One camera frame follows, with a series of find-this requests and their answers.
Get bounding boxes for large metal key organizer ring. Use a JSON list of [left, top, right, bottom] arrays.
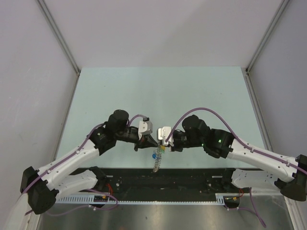
[[151, 147, 166, 173]]

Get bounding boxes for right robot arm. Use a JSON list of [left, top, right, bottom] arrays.
[[157, 115, 307, 201]]

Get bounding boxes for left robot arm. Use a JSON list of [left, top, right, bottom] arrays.
[[20, 110, 158, 215]]

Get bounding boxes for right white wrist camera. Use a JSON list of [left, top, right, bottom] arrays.
[[157, 126, 174, 147]]

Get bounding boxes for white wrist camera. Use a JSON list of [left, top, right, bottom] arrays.
[[157, 126, 174, 147], [138, 117, 153, 136]]

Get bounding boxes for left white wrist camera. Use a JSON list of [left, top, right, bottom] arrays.
[[138, 117, 153, 136]]

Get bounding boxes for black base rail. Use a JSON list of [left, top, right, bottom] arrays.
[[71, 167, 245, 202]]

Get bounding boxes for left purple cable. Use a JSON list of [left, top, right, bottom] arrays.
[[23, 114, 149, 216]]

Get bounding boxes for white cable duct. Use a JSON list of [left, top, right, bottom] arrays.
[[56, 193, 225, 206]]

